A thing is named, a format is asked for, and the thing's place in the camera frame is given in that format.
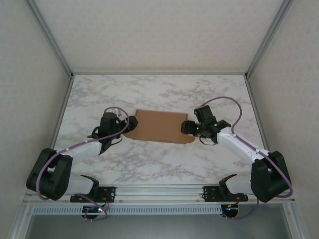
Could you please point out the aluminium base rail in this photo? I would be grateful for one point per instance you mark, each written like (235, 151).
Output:
(159, 194)

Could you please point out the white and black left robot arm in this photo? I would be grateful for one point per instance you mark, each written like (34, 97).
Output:
(79, 153)

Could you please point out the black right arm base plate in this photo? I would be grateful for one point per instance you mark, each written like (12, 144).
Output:
(210, 194)

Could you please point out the brown cardboard box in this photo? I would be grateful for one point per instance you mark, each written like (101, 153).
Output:
(159, 127)

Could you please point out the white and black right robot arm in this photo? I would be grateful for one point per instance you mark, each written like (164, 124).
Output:
(239, 145)

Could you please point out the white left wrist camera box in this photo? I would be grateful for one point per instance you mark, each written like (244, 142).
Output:
(117, 110)

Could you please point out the aluminium corner post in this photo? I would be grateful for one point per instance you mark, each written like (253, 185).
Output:
(49, 37)
(269, 37)

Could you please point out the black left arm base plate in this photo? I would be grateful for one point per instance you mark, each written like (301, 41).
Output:
(109, 193)

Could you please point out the aluminium frame leg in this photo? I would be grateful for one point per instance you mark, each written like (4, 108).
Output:
(295, 224)
(20, 224)

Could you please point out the thin aluminium back rail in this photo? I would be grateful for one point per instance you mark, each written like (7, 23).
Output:
(159, 73)

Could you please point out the aluminium right corner post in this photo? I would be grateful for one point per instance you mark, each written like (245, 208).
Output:
(269, 37)

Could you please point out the aluminium left side rail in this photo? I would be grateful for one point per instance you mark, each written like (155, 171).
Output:
(62, 109)

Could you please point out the aluminium left corner post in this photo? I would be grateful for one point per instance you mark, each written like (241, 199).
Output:
(49, 37)

